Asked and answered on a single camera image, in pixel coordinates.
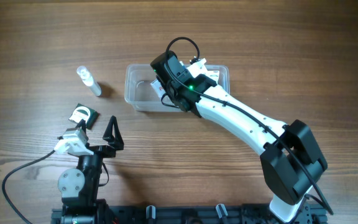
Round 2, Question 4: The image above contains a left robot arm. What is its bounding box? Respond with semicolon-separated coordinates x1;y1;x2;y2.
51;116;124;224

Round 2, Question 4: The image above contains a black right camera cable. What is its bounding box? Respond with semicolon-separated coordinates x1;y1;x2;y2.
160;36;334;216

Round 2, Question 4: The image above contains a black camera cable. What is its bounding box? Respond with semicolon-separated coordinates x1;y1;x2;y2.
160;36;334;216
1;149;57;224

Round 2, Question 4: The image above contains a white caplet medicine box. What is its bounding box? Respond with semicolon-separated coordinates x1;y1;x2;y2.
150;79;166;99

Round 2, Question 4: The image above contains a white spray bottle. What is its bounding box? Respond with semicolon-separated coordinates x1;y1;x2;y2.
76;66;102;96

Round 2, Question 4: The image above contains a clear plastic container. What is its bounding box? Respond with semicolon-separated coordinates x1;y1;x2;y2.
124;64;230;112

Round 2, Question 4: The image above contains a white Hansaplast plaster box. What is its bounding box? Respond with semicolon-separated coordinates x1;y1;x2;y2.
206;70;220;83

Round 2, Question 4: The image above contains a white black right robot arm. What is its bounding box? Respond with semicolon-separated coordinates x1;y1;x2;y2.
157;72;328;223

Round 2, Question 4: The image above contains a black left camera cable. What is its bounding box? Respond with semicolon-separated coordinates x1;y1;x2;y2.
1;149;57;224

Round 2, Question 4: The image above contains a green white small box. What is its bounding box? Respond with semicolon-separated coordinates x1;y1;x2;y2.
68;103;99;129

